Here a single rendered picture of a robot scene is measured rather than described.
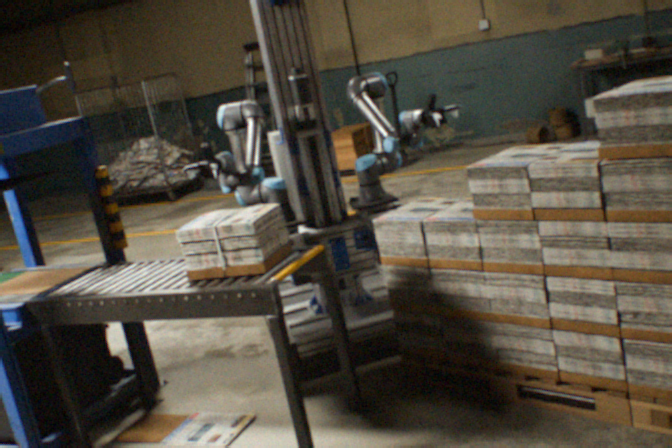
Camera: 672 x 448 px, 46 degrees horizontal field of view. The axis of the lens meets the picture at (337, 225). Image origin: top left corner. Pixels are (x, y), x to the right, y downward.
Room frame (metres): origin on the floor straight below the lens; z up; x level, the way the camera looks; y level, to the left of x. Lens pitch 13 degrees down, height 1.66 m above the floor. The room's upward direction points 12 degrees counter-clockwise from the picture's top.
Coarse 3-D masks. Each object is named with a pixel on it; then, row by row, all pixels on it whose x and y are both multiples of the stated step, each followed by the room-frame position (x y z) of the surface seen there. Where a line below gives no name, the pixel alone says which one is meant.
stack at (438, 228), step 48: (384, 240) 3.59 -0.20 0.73; (432, 240) 3.39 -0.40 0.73; (480, 240) 3.20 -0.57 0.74; (528, 240) 3.03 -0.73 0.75; (576, 240) 2.88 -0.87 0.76; (432, 288) 3.42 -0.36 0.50; (480, 288) 3.22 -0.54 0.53; (528, 288) 3.05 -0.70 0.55; (576, 288) 2.90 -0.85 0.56; (432, 336) 3.47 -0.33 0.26; (480, 336) 3.26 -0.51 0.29; (528, 336) 3.08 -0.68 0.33; (576, 336) 2.92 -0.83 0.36; (432, 384) 3.50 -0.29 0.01; (528, 384) 3.10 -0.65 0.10; (576, 384) 2.95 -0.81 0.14
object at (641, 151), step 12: (660, 144) 2.61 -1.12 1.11; (600, 156) 2.77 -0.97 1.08; (612, 156) 2.74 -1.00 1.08; (624, 156) 2.71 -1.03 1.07; (636, 156) 2.68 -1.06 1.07; (648, 156) 2.65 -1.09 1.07; (660, 156) 2.62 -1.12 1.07; (612, 216) 2.76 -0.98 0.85; (624, 216) 2.73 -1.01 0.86; (636, 216) 2.69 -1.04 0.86; (648, 216) 2.66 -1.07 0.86; (660, 216) 2.63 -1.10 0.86; (624, 276) 2.74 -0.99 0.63; (636, 276) 2.71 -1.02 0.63; (648, 276) 2.68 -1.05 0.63; (660, 276) 2.65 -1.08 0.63; (624, 336) 2.77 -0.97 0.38; (636, 336) 2.74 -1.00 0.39; (648, 336) 2.70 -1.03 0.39; (660, 336) 2.67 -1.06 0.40; (648, 396) 2.72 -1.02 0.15; (660, 396) 2.69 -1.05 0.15
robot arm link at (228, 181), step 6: (222, 174) 3.80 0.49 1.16; (228, 174) 3.80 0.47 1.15; (234, 174) 3.80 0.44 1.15; (222, 180) 3.81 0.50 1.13; (228, 180) 3.80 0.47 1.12; (234, 180) 3.79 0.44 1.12; (222, 186) 3.81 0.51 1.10; (228, 186) 3.80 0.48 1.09; (234, 186) 3.80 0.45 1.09; (240, 186) 3.81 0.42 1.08; (228, 192) 3.81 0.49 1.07
